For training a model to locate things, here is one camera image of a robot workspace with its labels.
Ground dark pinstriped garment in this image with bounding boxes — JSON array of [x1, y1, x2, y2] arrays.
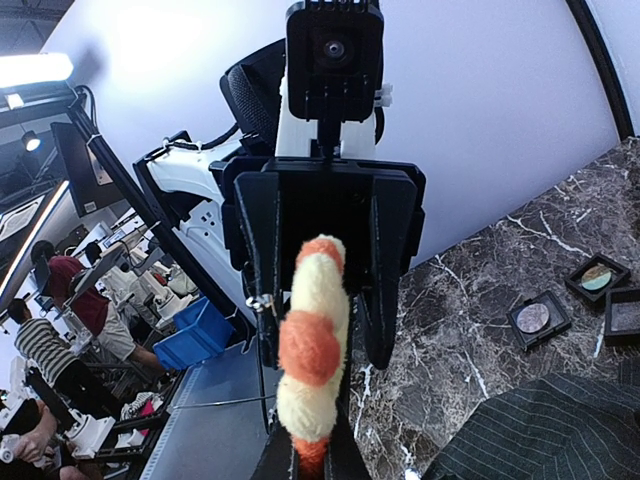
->
[[424, 358, 639, 479]]

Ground black square box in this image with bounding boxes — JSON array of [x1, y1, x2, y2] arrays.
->
[[604, 288, 640, 347], [564, 253, 631, 307], [507, 290, 572, 351]]

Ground blue plastic bin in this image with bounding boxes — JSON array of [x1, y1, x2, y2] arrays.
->
[[153, 298, 235, 370]]

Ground black square box right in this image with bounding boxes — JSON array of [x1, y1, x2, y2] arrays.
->
[[604, 288, 640, 347]]

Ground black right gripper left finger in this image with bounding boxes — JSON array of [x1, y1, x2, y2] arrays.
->
[[250, 420, 299, 480]]

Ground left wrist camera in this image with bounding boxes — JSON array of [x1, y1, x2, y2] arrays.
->
[[275, 1, 393, 159]]

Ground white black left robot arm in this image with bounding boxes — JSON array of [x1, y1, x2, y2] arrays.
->
[[134, 40, 426, 369]]

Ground black square box rear left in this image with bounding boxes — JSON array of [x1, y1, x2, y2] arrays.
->
[[564, 253, 631, 307]]

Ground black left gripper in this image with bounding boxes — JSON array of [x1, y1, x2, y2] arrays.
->
[[209, 157, 426, 370]]

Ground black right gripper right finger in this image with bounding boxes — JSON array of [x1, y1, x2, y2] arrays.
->
[[323, 400, 370, 480]]

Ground black square box front left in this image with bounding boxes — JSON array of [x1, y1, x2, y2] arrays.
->
[[507, 290, 572, 351]]

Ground black left frame post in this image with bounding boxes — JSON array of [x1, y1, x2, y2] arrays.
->
[[565, 0, 635, 141]]

